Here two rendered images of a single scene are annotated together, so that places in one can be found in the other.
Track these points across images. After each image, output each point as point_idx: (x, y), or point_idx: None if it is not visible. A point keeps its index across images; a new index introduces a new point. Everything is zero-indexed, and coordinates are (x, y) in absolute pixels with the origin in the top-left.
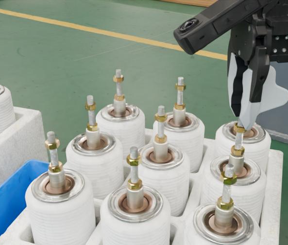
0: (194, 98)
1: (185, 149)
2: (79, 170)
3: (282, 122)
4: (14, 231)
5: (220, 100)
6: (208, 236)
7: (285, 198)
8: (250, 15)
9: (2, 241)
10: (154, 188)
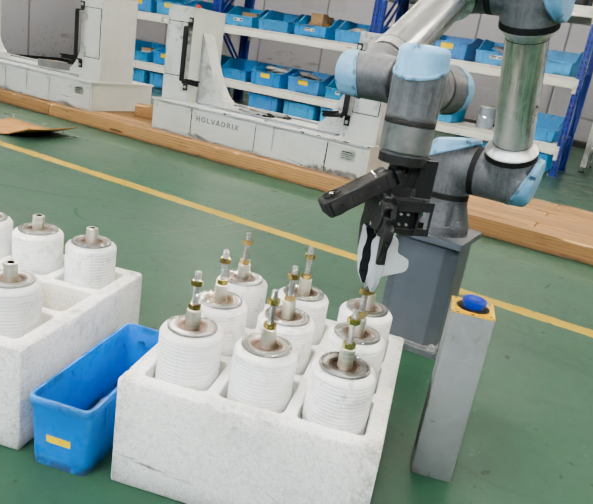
0: None
1: None
2: None
3: (408, 327)
4: (139, 369)
5: (338, 300)
6: (332, 371)
7: (404, 401)
8: (381, 193)
9: (129, 375)
10: None
